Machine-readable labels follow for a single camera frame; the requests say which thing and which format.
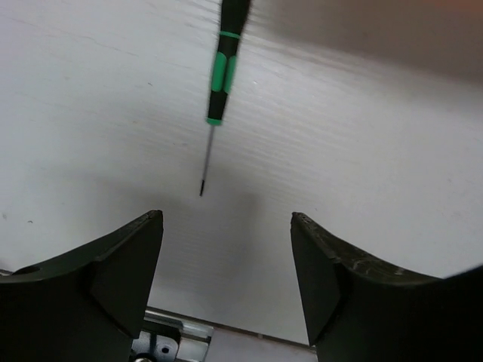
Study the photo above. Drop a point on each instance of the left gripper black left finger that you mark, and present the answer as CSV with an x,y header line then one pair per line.
x,y
87,304

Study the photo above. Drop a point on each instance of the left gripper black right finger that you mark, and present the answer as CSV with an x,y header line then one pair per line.
x,y
358,307

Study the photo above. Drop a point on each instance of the black green precision screwdriver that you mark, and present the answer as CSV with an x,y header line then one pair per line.
x,y
233,17

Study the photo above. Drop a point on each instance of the pink plastic toolbox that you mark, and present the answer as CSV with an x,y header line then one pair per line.
x,y
444,38

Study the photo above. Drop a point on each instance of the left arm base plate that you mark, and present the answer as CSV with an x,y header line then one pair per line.
x,y
167,337

